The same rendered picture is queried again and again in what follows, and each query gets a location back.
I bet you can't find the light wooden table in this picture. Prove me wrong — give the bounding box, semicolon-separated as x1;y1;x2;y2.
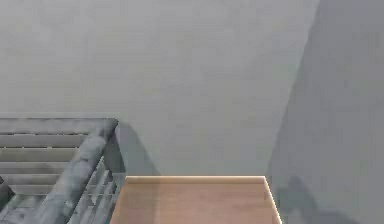
109;175;284;224

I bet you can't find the grey slatted metal bench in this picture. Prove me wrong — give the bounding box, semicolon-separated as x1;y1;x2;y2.
0;117;127;224

